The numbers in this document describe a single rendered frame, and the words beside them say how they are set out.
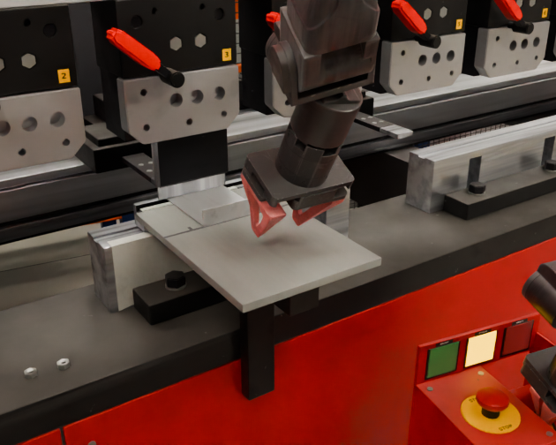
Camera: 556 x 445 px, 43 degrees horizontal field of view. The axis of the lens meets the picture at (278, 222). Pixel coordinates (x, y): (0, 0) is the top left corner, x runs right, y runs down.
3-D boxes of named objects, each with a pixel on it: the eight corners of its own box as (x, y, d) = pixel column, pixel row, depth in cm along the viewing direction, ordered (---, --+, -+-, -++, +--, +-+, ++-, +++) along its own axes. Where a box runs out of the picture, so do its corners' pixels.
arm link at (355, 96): (321, 103, 62) (376, 101, 64) (295, 53, 66) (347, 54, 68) (299, 158, 67) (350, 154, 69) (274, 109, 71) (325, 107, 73)
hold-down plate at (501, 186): (466, 221, 116) (468, 204, 115) (442, 210, 120) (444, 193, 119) (578, 184, 131) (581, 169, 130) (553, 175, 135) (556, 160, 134)
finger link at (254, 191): (224, 214, 79) (244, 156, 72) (278, 201, 83) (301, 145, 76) (252, 260, 76) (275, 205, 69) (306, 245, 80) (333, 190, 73)
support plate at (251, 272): (243, 313, 69) (242, 305, 69) (136, 220, 89) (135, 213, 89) (381, 265, 78) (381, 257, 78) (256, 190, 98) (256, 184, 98)
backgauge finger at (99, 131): (136, 208, 94) (132, 173, 92) (71, 154, 113) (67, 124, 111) (214, 189, 100) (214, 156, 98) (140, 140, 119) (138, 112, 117)
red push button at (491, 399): (486, 432, 85) (491, 408, 84) (466, 411, 88) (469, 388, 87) (513, 423, 87) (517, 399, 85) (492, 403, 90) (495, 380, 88)
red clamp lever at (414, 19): (408, -3, 92) (443, 41, 99) (386, -6, 95) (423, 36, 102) (401, 9, 92) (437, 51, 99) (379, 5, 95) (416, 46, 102)
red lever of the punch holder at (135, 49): (119, 26, 72) (188, 78, 78) (105, 21, 75) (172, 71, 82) (110, 41, 72) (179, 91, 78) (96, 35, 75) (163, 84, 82)
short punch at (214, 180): (161, 202, 91) (156, 132, 87) (155, 198, 93) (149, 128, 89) (229, 186, 96) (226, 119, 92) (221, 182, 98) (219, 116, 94)
